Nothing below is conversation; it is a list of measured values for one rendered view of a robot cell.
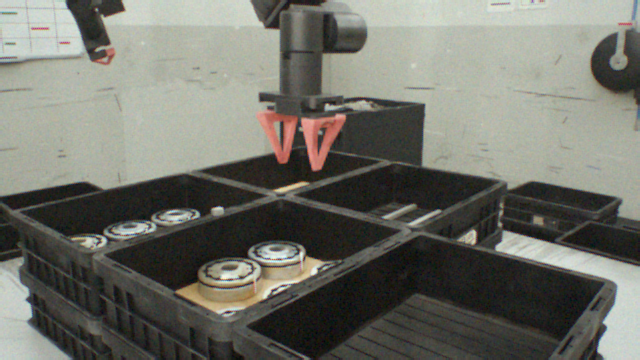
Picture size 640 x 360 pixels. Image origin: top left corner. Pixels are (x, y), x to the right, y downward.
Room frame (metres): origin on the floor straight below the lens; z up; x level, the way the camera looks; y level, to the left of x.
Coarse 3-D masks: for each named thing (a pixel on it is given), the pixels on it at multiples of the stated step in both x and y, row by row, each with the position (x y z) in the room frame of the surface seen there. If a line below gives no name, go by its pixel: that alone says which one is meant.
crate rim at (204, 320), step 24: (216, 216) 0.89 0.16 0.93; (360, 216) 0.89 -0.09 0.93; (144, 240) 0.78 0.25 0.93; (384, 240) 0.78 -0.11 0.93; (96, 264) 0.70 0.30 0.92; (336, 264) 0.69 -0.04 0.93; (144, 288) 0.62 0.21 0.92; (288, 288) 0.61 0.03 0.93; (168, 312) 0.59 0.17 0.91; (192, 312) 0.56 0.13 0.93; (240, 312) 0.55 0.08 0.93; (216, 336) 0.53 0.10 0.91
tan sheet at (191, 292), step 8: (312, 264) 0.92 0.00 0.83; (304, 272) 0.88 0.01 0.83; (264, 280) 0.85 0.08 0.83; (272, 280) 0.85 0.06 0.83; (280, 280) 0.85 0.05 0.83; (288, 280) 0.85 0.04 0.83; (296, 280) 0.85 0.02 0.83; (184, 288) 0.82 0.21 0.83; (192, 288) 0.82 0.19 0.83; (264, 288) 0.82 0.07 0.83; (192, 296) 0.79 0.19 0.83; (200, 296) 0.79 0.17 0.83; (256, 296) 0.79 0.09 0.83; (200, 304) 0.76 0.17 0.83; (208, 304) 0.76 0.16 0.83; (216, 304) 0.76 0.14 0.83; (224, 304) 0.76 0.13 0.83; (232, 304) 0.76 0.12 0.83; (240, 304) 0.76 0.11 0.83; (248, 304) 0.76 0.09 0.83
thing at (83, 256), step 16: (176, 176) 1.18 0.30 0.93; (192, 176) 1.18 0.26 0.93; (96, 192) 1.04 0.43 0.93; (112, 192) 1.06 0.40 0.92; (256, 192) 1.04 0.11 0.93; (32, 208) 0.94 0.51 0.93; (16, 224) 0.89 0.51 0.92; (32, 224) 0.85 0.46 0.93; (176, 224) 0.85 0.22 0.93; (48, 240) 0.80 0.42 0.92; (64, 240) 0.77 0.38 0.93; (128, 240) 0.78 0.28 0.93; (80, 256) 0.73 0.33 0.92
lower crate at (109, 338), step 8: (104, 328) 0.71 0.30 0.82; (104, 336) 0.70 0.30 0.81; (112, 336) 0.69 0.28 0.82; (112, 344) 0.69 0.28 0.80; (120, 344) 0.67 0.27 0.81; (128, 344) 0.66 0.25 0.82; (112, 352) 0.71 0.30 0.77; (120, 352) 0.68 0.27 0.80; (128, 352) 0.66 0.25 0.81; (136, 352) 0.65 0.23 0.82
